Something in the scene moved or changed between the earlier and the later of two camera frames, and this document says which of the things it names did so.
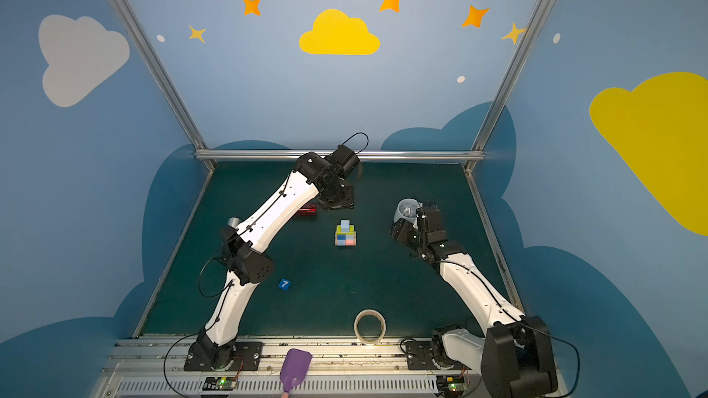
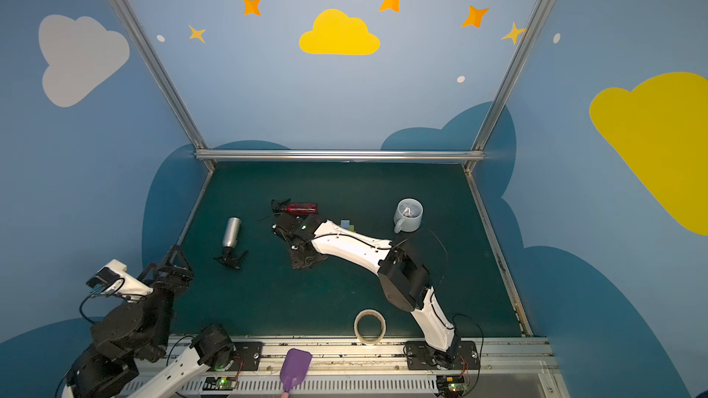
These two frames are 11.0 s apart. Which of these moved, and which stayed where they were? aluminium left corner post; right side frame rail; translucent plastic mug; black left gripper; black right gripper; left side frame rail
Moved: black right gripper; black left gripper
Stayed: left side frame rail; right side frame rail; translucent plastic mug; aluminium left corner post
